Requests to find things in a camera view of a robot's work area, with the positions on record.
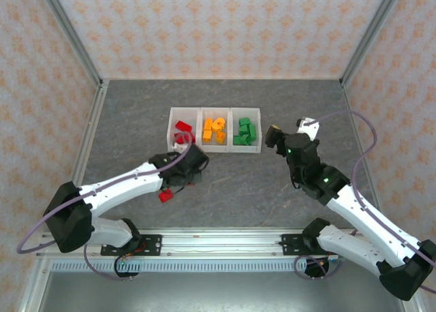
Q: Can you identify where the white plastic bin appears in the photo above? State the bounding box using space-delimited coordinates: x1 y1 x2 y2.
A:
168 106 202 153
230 106 263 155
198 106 234 154

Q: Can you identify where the grey metal sheet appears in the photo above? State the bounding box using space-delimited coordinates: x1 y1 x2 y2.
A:
33 270 415 312

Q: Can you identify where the aluminium side rail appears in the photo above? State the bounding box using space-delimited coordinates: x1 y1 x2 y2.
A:
69 80 110 187
340 82 381 208

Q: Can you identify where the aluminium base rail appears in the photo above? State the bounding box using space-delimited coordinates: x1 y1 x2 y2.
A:
35 227 342 260

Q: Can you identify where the slotted grey cable duct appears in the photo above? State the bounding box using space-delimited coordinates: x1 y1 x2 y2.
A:
47 258 342 274

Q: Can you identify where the aluminium corner post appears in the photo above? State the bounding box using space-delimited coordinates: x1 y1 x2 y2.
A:
35 0 105 88
340 0 408 87

